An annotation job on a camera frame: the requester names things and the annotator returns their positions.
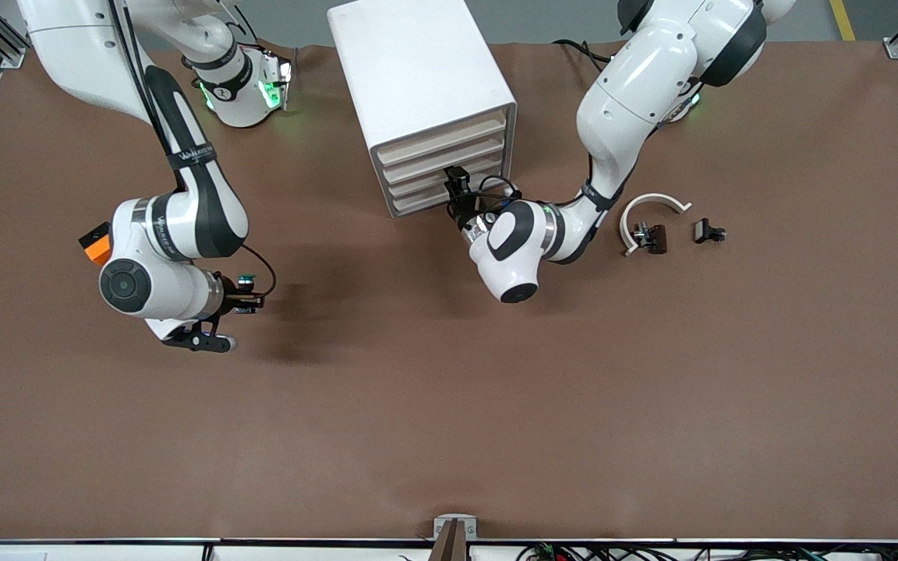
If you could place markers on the white curved plastic piece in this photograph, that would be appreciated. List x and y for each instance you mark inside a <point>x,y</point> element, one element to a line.
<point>652,197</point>

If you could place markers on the orange box with black base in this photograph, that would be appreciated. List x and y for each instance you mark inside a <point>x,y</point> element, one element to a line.
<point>97,248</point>

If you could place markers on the brown camera mount pole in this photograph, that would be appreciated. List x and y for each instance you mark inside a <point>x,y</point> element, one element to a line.
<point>450,545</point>

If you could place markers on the small black clip component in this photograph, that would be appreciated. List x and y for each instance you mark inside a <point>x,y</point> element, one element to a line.
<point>704,231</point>

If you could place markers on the green push button switch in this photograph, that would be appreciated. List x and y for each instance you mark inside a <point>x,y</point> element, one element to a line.
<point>246,276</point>

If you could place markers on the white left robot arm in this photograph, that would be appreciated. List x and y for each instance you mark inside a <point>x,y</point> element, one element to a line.
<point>636,86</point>

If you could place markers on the grey metal bracket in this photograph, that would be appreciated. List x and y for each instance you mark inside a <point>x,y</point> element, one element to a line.
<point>441,522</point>

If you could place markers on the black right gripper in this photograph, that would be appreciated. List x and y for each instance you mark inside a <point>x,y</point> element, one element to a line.
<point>232,298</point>

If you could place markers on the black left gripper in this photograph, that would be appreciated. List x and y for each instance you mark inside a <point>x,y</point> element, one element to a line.
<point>465,211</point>

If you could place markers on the dark brown metal component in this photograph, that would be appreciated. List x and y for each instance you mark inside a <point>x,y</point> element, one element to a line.
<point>655,238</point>

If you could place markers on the yellow floor tape strip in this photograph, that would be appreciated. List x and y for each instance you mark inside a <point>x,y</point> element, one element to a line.
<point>843,19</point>

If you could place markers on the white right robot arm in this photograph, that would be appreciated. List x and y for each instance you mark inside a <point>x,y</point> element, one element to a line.
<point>184,226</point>

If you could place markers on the white table edge rail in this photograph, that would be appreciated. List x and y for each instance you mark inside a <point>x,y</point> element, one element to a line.
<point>106,552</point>

